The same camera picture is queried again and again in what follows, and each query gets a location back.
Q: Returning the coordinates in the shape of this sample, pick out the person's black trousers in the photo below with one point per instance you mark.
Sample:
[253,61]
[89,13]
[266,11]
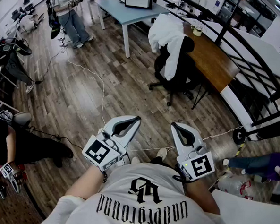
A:
[156,160]

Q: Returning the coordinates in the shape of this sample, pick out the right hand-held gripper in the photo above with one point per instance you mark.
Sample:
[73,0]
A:
[201,166]

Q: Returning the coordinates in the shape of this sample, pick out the black office chair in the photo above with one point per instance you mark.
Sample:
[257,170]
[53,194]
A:
[180,73]

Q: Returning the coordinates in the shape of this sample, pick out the large clear water bottle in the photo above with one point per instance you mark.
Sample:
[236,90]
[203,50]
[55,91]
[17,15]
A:
[232,184]

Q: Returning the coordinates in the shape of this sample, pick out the person's right forearm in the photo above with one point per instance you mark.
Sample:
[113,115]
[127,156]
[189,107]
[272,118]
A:
[201,198]

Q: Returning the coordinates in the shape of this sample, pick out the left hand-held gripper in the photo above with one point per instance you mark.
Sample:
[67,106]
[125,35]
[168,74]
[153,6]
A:
[97,154]

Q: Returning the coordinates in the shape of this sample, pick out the black wheel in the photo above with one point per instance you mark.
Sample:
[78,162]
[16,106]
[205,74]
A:
[238,136]

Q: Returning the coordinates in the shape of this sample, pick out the person's left forearm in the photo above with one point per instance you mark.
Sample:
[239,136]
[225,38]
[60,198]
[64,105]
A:
[86,184]

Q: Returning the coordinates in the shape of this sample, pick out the white clothing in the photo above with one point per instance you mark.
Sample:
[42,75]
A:
[168,37]

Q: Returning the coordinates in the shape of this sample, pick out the black metal railing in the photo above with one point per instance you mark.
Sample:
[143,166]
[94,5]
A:
[259,62]

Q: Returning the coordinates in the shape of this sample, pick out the light blue table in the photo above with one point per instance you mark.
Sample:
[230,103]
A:
[129,11]

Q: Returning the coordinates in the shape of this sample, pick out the small potted plant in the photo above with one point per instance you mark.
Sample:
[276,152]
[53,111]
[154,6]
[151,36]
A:
[197,30]

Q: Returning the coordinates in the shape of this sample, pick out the person's white printed t-shirt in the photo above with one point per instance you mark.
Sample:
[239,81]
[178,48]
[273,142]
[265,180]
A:
[143,216]

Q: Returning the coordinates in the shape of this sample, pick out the yellow black striped tape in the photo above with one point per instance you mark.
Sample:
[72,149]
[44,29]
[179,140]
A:
[238,151]

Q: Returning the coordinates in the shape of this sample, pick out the person's light shoe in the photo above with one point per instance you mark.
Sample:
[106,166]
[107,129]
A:
[135,160]
[161,153]

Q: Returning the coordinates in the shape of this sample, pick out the white table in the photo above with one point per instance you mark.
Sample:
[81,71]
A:
[249,217]

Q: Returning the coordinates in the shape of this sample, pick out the brown wooden desk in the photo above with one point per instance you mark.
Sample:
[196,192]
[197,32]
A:
[211,59]

